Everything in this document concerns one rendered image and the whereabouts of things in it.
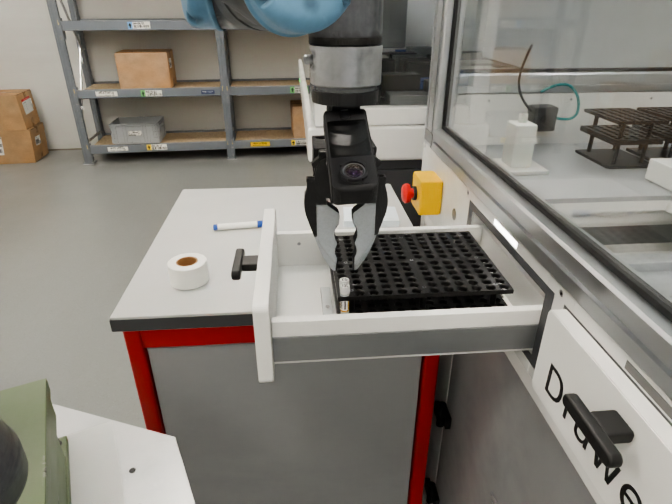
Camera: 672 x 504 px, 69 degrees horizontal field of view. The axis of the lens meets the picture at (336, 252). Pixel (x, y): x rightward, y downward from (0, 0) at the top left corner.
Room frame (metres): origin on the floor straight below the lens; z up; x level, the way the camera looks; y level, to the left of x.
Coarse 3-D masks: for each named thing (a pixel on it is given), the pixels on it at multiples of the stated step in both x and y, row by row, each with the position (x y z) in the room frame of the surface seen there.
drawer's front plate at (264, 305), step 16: (272, 224) 0.66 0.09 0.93; (272, 240) 0.61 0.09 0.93; (272, 256) 0.57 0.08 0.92; (256, 272) 0.52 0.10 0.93; (272, 272) 0.55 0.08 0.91; (256, 288) 0.48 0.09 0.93; (272, 288) 0.53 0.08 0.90; (256, 304) 0.45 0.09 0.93; (272, 304) 0.51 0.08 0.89; (256, 320) 0.44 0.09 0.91; (256, 336) 0.44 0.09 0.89; (256, 352) 0.44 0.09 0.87; (272, 352) 0.46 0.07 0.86; (272, 368) 0.44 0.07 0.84
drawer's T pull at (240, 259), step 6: (240, 252) 0.60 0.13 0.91; (234, 258) 0.59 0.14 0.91; (240, 258) 0.59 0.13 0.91; (246, 258) 0.59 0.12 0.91; (252, 258) 0.59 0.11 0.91; (234, 264) 0.57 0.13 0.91; (240, 264) 0.57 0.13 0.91; (246, 264) 0.57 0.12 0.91; (252, 264) 0.57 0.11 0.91; (234, 270) 0.55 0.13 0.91; (240, 270) 0.56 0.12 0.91; (246, 270) 0.57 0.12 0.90; (252, 270) 0.57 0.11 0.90; (234, 276) 0.55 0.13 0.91; (240, 276) 0.55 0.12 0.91
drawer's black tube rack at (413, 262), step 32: (384, 256) 0.61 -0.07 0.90; (416, 256) 0.62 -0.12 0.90; (448, 256) 0.61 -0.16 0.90; (480, 256) 0.61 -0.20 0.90; (352, 288) 0.53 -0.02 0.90; (384, 288) 0.57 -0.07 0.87; (416, 288) 0.53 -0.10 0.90; (448, 288) 0.53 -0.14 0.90; (480, 288) 0.53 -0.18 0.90; (512, 288) 0.53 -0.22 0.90
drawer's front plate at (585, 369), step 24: (552, 312) 0.43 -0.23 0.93; (552, 336) 0.42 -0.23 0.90; (576, 336) 0.39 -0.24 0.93; (552, 360) 0.41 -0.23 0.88; (576, 360) 0.38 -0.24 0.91; (600, 360) 0.35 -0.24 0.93; (552, 384) 0.40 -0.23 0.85; (576, 384) 0.37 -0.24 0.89; (600, 384) 0.34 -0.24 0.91; (624, 384) 0.32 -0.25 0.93; (552, 408) 0.39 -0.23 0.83; (600, 408) 0.33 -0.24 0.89; (624, 408) 0.30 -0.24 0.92; (648, 408) 0.30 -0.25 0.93; (648, 432) 0.28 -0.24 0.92; (576, 456) 0.34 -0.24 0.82; (624, 456) 0.29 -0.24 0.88; (648, 456) 0.27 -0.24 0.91; (600, 480) 0.30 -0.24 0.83; (624, 480) 0.28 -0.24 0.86; (648, 480) 0.26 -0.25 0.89
